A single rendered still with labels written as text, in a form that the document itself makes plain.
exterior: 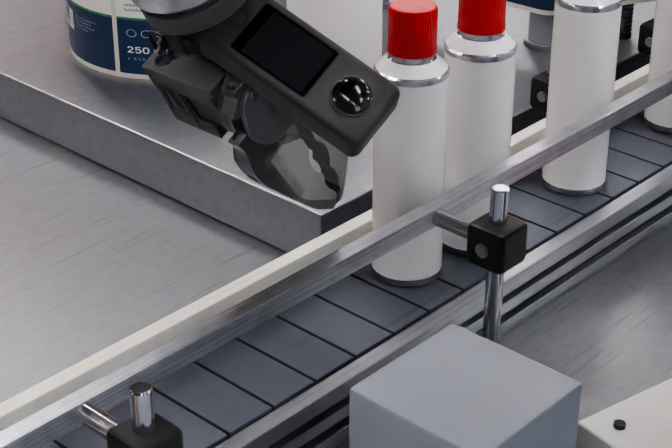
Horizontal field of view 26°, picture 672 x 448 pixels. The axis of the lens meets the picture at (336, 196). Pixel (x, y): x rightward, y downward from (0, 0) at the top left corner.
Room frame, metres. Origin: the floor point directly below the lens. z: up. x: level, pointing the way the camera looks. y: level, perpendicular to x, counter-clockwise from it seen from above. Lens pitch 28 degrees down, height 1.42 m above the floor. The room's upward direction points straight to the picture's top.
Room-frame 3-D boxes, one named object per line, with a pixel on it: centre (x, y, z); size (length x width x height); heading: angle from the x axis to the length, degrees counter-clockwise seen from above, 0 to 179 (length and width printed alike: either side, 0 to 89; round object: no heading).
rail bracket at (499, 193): (0.84, -0.09, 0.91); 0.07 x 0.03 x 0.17; 47
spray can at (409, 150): (0.92, -0.05, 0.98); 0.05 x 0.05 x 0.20
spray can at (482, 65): (0.96, -0.10, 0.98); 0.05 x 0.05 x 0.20
